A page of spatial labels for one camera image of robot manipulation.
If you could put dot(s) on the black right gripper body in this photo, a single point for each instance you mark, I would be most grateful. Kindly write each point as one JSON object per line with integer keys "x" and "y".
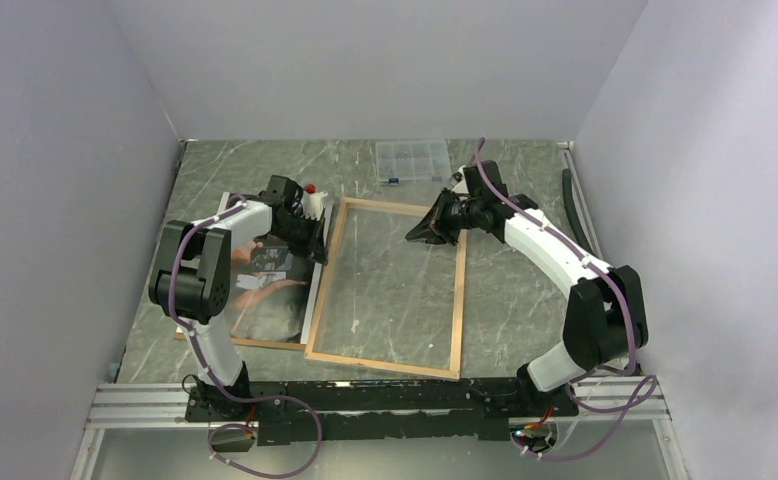
{"x": 459, "y": 216}

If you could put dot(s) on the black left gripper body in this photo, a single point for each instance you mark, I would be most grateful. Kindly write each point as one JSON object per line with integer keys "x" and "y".
{"x": 302, "y": 234}

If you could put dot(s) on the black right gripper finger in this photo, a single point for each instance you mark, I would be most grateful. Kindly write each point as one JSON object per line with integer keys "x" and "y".
{"x": 427, "y": 234}
{"x": 438, "y": 215}

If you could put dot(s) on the white wooden picture frame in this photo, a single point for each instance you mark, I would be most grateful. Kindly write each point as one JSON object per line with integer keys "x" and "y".
{"x": 389, "y": 291}

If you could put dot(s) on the printed photo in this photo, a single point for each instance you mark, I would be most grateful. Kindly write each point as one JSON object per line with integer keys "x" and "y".
{"x": 258, "y": 266}

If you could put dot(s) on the clear plastic sheet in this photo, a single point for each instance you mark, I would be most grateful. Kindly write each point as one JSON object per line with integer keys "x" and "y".
{"x": 389, "y": 291}

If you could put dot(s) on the brown backing board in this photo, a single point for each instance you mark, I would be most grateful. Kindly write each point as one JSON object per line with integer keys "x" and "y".
{"x": 272, "y": 296}

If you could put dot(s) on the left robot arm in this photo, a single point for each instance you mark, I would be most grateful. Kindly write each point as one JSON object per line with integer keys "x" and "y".
{"x": 190, "y": 277}

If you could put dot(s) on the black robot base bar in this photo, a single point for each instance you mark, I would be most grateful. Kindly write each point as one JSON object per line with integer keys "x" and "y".
{"x": 487, "y": 409}

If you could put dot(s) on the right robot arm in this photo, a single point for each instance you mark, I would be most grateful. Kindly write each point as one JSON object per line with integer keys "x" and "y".
{"x": 605, "y": 323}

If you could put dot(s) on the clear plastic organizer box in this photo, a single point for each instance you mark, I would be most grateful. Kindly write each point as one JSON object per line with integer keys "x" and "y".
{"x": 412, "y": 160}

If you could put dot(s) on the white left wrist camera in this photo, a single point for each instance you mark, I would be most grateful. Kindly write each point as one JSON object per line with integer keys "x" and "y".
{"x": 314, "y": 202}

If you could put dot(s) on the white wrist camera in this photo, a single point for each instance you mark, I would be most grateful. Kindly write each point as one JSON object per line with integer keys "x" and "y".
{"x": 456, "y": 180}
{"x": 314, "y": 202}

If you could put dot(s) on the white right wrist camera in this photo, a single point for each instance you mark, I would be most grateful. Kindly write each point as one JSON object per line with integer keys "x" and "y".
{"x": 456, "y": 180}

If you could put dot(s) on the aluminium table edge rail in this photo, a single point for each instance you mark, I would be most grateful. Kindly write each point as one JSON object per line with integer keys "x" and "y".
{"x": 611, "y": 196}

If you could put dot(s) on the aluminium front rail frame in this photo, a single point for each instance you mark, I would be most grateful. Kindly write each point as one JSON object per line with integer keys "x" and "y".
{"x": 599, "y": 399}

